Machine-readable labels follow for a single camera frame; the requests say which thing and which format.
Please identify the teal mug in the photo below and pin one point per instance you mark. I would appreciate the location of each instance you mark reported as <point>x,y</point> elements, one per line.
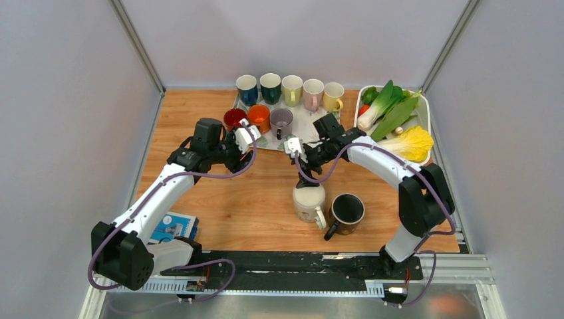
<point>270,84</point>

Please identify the red mug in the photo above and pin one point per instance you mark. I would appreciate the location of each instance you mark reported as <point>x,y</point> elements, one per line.
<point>233,117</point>

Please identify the orange mug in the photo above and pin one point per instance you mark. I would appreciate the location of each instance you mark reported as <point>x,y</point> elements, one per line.
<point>258,115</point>

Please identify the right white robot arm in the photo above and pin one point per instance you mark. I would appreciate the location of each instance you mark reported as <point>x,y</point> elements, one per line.
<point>424,197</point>

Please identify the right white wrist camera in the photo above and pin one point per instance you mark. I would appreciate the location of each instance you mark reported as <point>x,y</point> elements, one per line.
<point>294,149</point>

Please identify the green bok choy toy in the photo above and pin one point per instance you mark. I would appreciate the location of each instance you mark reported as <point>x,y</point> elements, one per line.
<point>391,108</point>

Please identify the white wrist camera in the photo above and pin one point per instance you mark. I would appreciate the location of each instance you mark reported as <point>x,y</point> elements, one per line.
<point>294,149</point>
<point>243,137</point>

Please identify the pale yellow mug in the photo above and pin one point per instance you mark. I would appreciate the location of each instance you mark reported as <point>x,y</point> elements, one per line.
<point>332,97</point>

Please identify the blue booklet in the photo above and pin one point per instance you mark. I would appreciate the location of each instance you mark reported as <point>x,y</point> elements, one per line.
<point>174,225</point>

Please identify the leaf pattern tray mat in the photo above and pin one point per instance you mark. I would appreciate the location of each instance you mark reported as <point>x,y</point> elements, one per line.
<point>302,126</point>

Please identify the blue mug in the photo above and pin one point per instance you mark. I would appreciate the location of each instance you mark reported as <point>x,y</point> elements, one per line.
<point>247,88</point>

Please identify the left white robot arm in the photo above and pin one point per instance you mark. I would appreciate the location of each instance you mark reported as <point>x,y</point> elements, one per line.
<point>121,250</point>

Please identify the black floral mug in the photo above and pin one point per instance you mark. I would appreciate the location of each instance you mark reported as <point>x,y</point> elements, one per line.
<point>345,214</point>

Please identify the pink mug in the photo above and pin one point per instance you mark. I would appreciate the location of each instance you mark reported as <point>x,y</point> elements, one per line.
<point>312,94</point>

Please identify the cream cat pattern mug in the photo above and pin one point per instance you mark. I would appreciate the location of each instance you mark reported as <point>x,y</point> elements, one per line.
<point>309,202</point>

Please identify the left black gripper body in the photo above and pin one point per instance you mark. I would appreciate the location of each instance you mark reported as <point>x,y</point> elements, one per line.
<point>228,152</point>

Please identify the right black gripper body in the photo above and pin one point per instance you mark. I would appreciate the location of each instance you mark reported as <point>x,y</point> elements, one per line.
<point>317,157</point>

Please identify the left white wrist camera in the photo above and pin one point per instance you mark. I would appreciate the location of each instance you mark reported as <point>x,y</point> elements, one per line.
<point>243,137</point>

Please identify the white vegetable tub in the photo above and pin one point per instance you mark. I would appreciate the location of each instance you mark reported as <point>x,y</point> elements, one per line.
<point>420,116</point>

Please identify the green bell pepper toy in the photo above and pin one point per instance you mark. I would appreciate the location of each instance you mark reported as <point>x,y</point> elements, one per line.
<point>369,95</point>

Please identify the mauve mug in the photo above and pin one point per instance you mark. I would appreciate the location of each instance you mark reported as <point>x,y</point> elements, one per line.
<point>281,121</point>

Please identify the red tomato toy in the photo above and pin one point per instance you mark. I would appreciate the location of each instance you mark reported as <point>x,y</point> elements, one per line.
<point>363,109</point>

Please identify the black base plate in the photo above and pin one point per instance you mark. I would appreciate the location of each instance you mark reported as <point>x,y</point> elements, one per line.
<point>297,271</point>

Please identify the light green faceted mug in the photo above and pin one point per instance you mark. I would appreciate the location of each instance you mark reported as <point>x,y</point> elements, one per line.
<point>292,86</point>

